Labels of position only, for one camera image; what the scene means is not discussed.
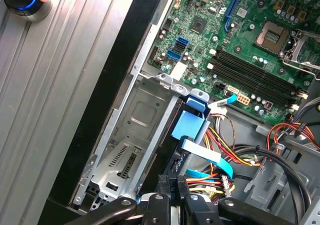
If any round black tool blue ring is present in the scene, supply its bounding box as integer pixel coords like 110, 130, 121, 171
0, 0, 53, 23

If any black PC case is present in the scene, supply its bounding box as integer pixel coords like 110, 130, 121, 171
46, 0, 320, 225

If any black square chipset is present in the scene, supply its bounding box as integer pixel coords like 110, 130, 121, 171
190, 18, 208, 33

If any socket locking lever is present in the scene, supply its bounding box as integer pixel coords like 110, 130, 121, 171
282, 58, 320, 81

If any metal socket cover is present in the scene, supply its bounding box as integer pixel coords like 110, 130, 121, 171
282, 28, 320, 73

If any long light blue wire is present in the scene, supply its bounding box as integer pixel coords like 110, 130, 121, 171
179, 136, 236, 181

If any metal drive cage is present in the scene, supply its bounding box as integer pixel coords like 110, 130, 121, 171
244, 134, 320, 225

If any black RAM slot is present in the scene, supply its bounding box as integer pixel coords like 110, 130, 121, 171
215, 53, 305, 101
211, 66, 297, 110
213, 59, 301, 106
217, 47, 309, 97

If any green motherboard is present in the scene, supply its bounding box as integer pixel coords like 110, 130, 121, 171
147, 0, 320, 126

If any thin multicolour wire bundle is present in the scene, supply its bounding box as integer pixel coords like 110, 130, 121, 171
209, 108, 237, 147

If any red orange wire bundle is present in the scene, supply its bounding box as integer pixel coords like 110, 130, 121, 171
266, 121, 320, 152

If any CPU socket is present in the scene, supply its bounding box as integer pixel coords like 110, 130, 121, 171
253, 21, 291, 56

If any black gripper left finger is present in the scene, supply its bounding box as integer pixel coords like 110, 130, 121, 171
65, 174, 172, 225

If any blue expansion slot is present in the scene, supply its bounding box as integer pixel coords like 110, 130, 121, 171
224, 0, 247, 33

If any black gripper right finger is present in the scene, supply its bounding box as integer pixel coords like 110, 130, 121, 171
176, 174, 297, 225

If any short light blue wire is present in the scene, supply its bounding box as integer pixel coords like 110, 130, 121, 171
207, 92, 238, 110

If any white board connector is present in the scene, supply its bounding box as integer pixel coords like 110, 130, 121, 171
237, 93, 251, 106

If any metal disk bay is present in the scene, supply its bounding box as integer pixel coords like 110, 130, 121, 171
69, 72, 210, 211

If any black wire bundle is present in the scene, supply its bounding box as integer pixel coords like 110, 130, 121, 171
224, 144, 313, 225

